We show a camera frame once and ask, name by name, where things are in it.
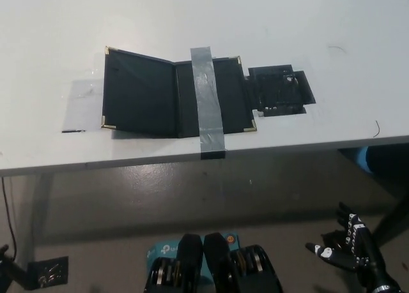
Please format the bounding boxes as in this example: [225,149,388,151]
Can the thin black hanging cable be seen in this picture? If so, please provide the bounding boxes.
[1,177,19,259]

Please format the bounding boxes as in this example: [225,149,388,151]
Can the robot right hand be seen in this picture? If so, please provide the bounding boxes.
[305,202,389,289]

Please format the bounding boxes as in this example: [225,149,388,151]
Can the teal router box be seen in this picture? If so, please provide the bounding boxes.
[146,230,240,280]

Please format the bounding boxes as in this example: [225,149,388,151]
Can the clear tape patch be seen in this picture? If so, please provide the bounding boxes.
[60,79,106,133]

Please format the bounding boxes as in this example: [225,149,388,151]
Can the robot black legs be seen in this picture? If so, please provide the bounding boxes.
[143,232,284,293]

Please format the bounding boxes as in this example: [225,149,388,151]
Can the grey duct tape strip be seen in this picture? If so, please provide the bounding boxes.
[190,45,228,162]

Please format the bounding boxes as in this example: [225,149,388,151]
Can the black diagonal stand bar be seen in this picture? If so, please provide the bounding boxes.
[0,244,31,289]

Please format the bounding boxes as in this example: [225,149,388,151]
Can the black metal floor plate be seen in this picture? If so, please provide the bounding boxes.
[27,256,70,289]

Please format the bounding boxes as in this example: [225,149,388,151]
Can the grey desk leg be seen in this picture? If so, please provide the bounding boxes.
[19,173,55,265]

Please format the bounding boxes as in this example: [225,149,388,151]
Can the black diary with gold corners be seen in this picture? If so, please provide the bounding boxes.
[101,45,258,139]

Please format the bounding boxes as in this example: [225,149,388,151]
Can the blue object under desk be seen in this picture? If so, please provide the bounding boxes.
[354,147,373,174]

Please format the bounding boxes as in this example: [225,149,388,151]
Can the black desk cable box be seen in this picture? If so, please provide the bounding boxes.
[244,63,317,117]

